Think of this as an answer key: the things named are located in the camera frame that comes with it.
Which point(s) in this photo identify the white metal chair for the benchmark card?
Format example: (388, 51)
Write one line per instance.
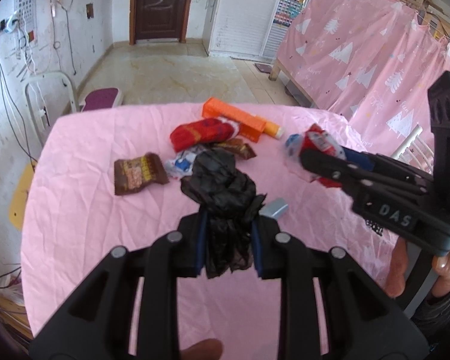
(415, 151)

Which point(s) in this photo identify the eye test chart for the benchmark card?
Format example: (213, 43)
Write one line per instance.
(26, 14)

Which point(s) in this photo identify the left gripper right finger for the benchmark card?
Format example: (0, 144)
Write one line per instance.
(330, 308)

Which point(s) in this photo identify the white metal frame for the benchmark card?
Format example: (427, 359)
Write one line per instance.
(47, 96)

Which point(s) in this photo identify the grey plastic piece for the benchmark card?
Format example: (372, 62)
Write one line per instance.
(274, 209)

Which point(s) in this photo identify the brown snack wrapper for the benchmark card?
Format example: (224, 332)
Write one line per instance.
(133, 175)

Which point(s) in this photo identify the colourful wall poster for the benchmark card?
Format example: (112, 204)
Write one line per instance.
(287, 11)

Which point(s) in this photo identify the orange yellow tube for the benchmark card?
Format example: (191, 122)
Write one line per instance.
(273, 130)

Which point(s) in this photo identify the pink bed sheet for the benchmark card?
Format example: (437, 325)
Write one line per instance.
(73, 219)

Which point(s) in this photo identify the red snack bag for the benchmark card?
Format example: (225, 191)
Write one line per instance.
(204, 131)

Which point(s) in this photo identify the red white cartoon wrapper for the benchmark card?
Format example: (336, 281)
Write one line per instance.
(317, 139)

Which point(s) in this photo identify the yellow round stool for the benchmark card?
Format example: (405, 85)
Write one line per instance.
(17, 205)

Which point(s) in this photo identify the orange cardboard box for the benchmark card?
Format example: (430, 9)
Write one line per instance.
(250, 126)

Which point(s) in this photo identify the white louvered wardrobe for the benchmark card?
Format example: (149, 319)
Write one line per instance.
(240, 28)

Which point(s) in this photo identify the right hand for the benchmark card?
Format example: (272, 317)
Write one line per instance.
(396, 282)

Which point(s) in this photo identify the dark brown wooden door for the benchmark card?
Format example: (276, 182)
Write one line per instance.
(158, 20)

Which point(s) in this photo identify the blue white wrapper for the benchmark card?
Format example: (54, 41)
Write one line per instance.
(182, 164)

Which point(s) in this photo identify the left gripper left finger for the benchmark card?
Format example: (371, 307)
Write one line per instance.
(126, 307)

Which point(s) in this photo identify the small brown wrapper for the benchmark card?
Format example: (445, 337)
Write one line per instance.
(237, 147)

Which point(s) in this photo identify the black plastic bag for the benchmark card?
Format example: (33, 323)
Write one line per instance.
(231, 201)

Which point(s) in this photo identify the pink tree pattern curtain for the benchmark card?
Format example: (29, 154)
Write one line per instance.
(370, 61)

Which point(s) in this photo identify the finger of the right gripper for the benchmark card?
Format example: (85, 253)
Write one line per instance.
(383, 165)
(346, 173)

